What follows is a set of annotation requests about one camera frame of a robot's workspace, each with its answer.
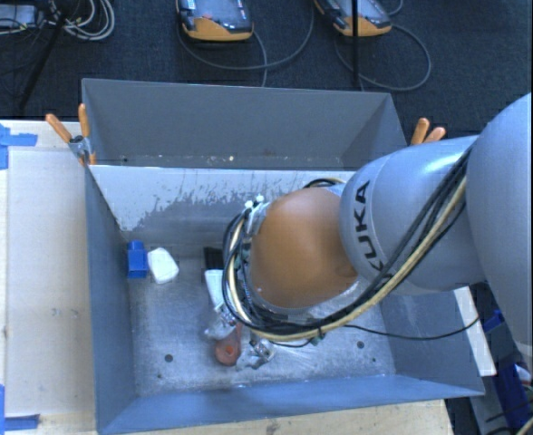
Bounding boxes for white rounded block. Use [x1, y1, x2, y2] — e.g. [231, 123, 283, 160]
[146, 246, 180, 285]

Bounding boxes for black cylinder on white bracket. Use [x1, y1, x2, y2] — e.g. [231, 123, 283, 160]
[202, 246, 227, 313]

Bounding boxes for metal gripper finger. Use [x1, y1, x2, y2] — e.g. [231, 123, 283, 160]
[235, 337, 277, 372]
[203, 308, 237, 341]

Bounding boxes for blue block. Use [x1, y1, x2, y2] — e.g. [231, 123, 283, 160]
[126, 240, 150, 280]

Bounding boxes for grey metal bin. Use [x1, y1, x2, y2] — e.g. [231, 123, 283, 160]
[81, 77, 488, 435]

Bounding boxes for pale wood board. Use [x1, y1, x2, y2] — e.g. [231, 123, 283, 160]
[5, 145, 97, 420]

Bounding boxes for orange-red toy food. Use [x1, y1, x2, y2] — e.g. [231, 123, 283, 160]
[214, 322, 246, 367]

